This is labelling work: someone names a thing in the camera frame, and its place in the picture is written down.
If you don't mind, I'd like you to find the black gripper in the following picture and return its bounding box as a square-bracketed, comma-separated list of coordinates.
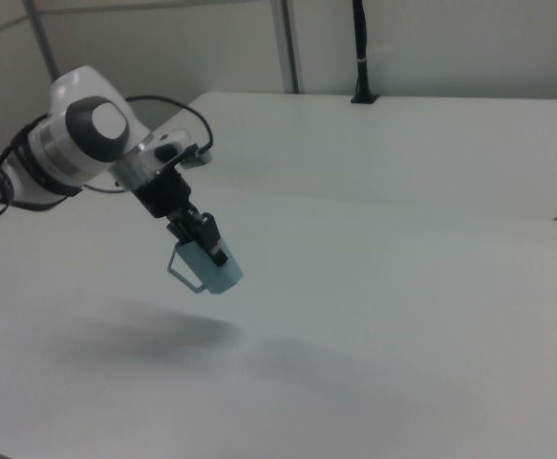
[131, 166, 231, 268]

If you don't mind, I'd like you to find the teal paper cup with handle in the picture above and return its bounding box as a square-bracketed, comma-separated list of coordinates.
[166, 238, 245, 295]

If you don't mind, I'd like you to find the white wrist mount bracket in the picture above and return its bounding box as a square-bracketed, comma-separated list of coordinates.
[134, 128, 214, 170]

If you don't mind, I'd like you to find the black looping wrist cable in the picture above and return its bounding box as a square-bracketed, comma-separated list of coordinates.
[123, 95, 216, 155]

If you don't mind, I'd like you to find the grey metal frame post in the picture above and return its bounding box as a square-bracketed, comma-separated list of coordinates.
[271, 0, 304, 95]

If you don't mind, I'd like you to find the black camera pole with clamp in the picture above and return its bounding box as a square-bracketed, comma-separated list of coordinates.
[350, 0, 381, 106]

